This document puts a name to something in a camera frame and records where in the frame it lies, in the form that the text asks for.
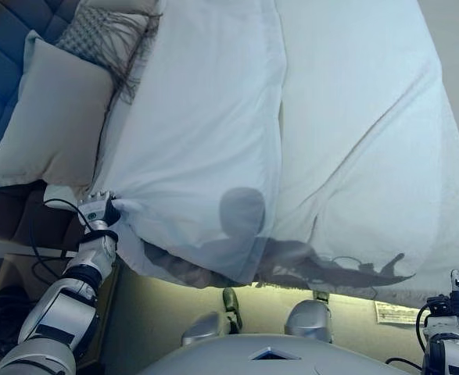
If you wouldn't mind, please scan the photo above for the white mattress sheet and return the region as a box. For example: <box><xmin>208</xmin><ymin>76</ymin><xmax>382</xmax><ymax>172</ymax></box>
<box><xmin>42</xmin><ymin>183</ymin><xmax>82</xmax><ymax>213</ymax></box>

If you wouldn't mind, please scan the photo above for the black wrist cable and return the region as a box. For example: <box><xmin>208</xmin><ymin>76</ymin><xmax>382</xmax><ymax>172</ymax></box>
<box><xmin>30</xmin><ymin>198</ymin><xmax>117</xmax><ymax>283</ymax></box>
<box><xmin>384</xmin><ymin>303</ymin><xmax>442</xmax><ymax>373</ymax></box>

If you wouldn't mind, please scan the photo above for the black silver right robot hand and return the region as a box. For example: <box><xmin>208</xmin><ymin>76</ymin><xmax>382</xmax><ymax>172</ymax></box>
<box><xmin>426</xmin><ymin>268</ymin><xmax>459</xmax><ymax>318</ymax></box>

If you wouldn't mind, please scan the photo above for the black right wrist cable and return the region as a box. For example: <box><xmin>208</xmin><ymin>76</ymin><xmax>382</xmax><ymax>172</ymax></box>
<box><xmin>384</xmin><ymin>303</ymin><xmax>442</xmax><ymax>373</ymax></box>

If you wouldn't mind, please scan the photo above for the patterned fringed throw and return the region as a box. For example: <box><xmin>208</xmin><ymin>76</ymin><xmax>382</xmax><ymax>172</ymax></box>
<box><xmin>0</xmin><ymin>30</ymin><xmax>117</xmax><ymax>191</ymax></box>

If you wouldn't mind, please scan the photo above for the white duvet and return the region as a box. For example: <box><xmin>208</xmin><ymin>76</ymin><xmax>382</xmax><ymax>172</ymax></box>
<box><xmin>91</xmin><ymin>0</ymin><xmax>459</xmax><ymax>298</ymax></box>

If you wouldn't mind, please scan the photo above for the grey robot torso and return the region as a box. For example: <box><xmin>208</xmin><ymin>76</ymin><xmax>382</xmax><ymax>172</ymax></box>
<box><xmin>138</xmin><ymin>334</ymin><xmax>426</xmax><ymax>375</ymax></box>

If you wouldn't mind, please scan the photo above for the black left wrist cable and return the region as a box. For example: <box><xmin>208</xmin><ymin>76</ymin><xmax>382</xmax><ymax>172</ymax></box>
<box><xmin>30</xmin><ymin>198</ymin><xmax>117</xmax><ymax>283</ymax></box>

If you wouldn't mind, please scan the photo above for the brown upholstered bed frame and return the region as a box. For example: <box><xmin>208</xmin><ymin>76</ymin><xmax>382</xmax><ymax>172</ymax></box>
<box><xmin>0</xmin><ymin>182</ymin><xmax>82</xmax><ymax>259</ymax></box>

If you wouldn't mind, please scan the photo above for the large beige pillow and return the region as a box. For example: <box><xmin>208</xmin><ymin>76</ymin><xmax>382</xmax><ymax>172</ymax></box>
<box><xmin>82</xmin><ymin>0</ymin><xmax>160</xmax><ymax>27</ymax></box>

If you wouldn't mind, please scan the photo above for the white printed paper label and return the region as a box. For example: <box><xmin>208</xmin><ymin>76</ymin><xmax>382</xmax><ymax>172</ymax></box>
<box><xmin>372</xmin><ymin>298</ymin><xmax>430</xmax><ymax>326</ymax></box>

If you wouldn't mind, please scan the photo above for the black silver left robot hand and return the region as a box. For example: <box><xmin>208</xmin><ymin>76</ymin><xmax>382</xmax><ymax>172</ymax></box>
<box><xmin>78</xmin><ymin>190</ymin><xmax>123</xmax><ymax>228</ymax></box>

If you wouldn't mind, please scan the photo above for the white textured blanket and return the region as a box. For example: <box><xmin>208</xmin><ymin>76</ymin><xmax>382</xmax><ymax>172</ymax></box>
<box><xmin>252</xmin><ymin>273</ymin><xmax>459</xmax><ymax>305</ymax></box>

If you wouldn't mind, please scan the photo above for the silver right robot leg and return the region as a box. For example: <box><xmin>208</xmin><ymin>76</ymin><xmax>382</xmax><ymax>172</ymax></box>
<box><xmin>285</xmin><ymin>298</ymin><xmax>335</xmax><ymax>345</ymax></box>

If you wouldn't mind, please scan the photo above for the wooden nightstand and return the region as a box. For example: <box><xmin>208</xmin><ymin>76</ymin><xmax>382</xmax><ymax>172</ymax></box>
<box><xmin>0</xmin><ymin>253</ymin><xmax>121</xmax><ymax>375</ymax></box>

